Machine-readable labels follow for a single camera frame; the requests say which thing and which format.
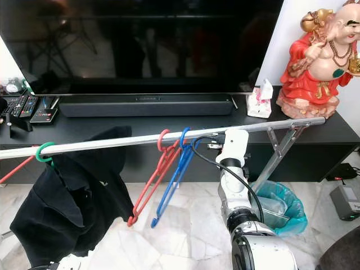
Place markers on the red plastic hanger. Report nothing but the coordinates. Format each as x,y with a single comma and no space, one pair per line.
142,202
17,169

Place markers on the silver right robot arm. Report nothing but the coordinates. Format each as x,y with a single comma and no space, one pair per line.
239,191

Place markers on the green plastic hanger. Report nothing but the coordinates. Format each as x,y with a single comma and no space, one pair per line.
38,152

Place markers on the blue plastic hanger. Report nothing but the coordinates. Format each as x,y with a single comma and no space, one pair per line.
167,194

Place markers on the black TV remote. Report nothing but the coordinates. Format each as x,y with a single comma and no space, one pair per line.
31,106
16,107

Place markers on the small black device box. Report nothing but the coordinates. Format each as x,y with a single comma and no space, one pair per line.
45,115

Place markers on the black t-shirt green logo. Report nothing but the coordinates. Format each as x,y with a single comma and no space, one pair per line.
67,208

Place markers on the silver metal clothes rack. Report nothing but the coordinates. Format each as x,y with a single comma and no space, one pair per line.
118,140

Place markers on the black TV cabinet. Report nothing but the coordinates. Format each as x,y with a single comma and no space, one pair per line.
146,125

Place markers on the black soundbar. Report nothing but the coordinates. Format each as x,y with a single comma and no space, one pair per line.
146,105

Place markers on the black flat television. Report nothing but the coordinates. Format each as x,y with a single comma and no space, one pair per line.
146,45

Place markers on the white pink tissue box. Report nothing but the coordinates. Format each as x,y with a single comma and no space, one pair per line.
259,107

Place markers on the teal plastic bucket liner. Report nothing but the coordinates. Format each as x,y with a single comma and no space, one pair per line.
287,214

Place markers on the red laughing buddha figurine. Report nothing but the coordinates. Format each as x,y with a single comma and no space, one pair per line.
315,79

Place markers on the black power adapter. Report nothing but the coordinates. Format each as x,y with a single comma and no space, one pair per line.
340,171

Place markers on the grey floor device box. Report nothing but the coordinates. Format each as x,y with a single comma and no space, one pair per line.
346,202

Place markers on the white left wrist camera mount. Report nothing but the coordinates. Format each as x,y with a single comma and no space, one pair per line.
74,263

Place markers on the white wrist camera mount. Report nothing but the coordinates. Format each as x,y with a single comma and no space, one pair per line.
74,263
235,146

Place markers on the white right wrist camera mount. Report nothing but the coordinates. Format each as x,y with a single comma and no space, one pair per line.
235,146

